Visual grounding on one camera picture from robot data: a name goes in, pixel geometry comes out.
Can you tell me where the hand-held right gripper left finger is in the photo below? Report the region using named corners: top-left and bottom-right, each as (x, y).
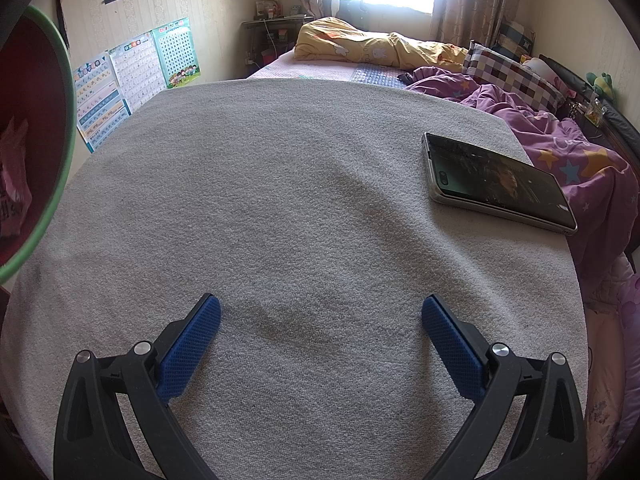
top-left (52, 294), bottom-right (222, 480)

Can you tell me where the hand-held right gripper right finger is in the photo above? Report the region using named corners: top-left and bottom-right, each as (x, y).
top-left (421, 295), bottom-right (587, 480)

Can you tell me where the bright pink foil packet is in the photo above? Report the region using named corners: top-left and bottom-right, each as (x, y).
top-left (0, 117), bottom-right (34, 239)

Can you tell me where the red bin with green rim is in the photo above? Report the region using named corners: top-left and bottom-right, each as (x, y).
top-left (0, 4), bottom-right (77, 284)

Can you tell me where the grey fleece mat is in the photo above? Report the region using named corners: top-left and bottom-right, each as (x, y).
top-left (0, 77), bottom-right (589, 480)

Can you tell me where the smartphone with lit screen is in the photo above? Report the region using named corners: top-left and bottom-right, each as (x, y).
top-left (422, 131), bottom-right (579, 236)

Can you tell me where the purple star quilt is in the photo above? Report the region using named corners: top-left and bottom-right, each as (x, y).
top-left (404, 65), bottom-right (640, 292)

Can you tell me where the brown white checkered pillow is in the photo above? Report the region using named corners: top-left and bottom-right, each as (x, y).
top-left (460, 42), bottom-right (571, 111)

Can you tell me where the black headboard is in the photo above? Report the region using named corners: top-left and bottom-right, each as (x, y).
top-left (537, 53), bottom-right (640, 154)

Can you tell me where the white pink plush toy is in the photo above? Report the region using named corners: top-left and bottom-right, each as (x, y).
top-left (519, 54), bottom-right (559, 84)

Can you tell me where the green plush toy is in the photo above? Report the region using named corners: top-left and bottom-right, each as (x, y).
top-left (585, 71), bottom-right (616, 99)

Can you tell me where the pink printed bed sheet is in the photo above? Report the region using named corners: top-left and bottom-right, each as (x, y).
top-left (247, 50), bottom-right (417, 90)

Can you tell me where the dark checkered pillow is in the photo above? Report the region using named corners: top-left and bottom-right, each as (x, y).
top-left (497, 19), bottom-right (536, 61)

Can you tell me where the dark side table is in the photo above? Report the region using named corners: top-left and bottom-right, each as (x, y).
top-left (241, 15), bottom-right (314, 69)

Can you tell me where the yellow quilt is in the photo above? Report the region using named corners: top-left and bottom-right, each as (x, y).
top-left (293, 16), bottom-right (471, 74)

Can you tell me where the light blue row wall poster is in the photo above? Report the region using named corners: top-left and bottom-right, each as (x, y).
top-left (73, 49), bottom-right (132, 155)

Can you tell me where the white table wall poster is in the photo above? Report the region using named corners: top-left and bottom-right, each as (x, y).
top-left (107, 31), bottom-right (169, 111)

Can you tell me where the teal grid wall poster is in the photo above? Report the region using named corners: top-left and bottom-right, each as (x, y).
top-left (152, 16), bottom-right (204, 90)

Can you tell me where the black wall rod white bracket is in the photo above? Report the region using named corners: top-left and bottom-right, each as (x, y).
top-left (53, 0), bottom-right (69, 52)

